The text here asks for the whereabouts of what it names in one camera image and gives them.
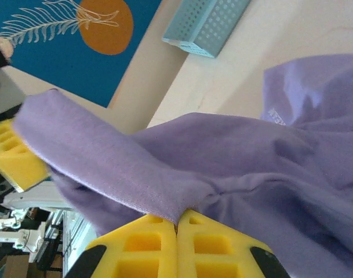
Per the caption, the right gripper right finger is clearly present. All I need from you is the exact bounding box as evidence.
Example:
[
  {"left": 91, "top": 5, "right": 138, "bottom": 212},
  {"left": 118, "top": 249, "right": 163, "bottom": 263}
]
[{"left": 176, "top": 208, "right": 292, "bottom": 278}]

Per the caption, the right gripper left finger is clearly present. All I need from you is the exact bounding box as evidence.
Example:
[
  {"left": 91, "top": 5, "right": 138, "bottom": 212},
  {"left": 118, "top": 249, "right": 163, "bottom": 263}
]
[{"left": 64, "top": 213, "right": 177, "bottom": 278}]

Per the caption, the white background equipment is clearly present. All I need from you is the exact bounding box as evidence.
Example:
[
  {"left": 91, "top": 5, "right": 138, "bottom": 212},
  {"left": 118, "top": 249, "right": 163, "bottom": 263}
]
[{"left": 0, "top": 208, "right": 54, "bottom": 254}]

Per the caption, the purple t-shirt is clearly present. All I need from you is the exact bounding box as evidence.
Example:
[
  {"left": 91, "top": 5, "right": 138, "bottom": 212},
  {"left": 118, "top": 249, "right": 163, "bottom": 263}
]
[{"left": 12, "top": 53, "right": 353, "bottom": 278}]

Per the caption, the brown cardboard box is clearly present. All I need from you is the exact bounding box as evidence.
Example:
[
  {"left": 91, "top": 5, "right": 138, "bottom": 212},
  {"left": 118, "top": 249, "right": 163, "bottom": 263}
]
[{"left": 3, "top": 254, "right": 31, "bottom": 278}]

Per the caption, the light blue plastic basket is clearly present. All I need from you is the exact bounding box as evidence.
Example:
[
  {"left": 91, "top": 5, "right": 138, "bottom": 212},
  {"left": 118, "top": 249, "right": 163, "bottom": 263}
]
[{"left": 161, "top": 0, "right": 251, "bottom": 58}]

